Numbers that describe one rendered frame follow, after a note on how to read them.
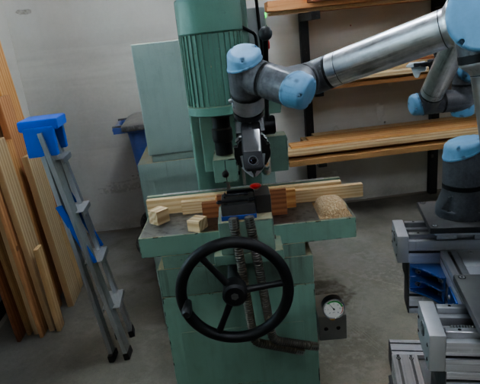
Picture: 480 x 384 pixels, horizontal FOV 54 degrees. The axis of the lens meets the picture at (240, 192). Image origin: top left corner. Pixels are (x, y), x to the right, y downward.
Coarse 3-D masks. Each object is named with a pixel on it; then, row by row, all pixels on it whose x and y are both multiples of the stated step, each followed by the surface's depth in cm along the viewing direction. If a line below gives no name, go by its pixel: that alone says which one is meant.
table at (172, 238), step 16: (288, 208) 140; (304, 208) 139; (176, 224) 137; (208, 224) 135; (288, 224) 129; (304, 224) 129; (320, 224) 129; (336, 224) 129; (352, 224) 129; (144, 240) 130; (160, 240) 130; (176, 240) 130; (192, 240) 130; (208, 240) 130; (288, 240) 131; (304, 240) 131; (320, 240) 131; (144, 256) 131; (160, 256) 132; (224, 256) 121
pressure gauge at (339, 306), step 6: (324, 300) 131; (330, 300) 129; (336, 300) 129; (324, 306) 130; (330, 306) 130; (336, 306) 130; (342, 306) 130; (324, 312) 131; (330, 312) 131; (336, 312) 131; (342, 312) 131; (330, 318) 134
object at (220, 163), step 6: (216, 156) 139; (222, 156) 138; (228, 156) 138; (234, 156) 137; (216, 162) 135; (222, 162) 135; (228, 162) 135; (234, 162) 135; (216, 168) 136; (222, 168) 136; (228, 168) 136; (234, 168) 136; (216, 174) 136; (234, 174) 136; (216, 180) 137; (222, 180) 137; (228, 180) 137; (234, 180) 137
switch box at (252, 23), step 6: (252, 12) 153; (264, 12) 153; (252, 18) 153; (264, 18) 154; (252, 24) 154; (264, 24) 154; (252, 36) 155; (258, 36) 155; (252, 42) 156; (258, 42) 156
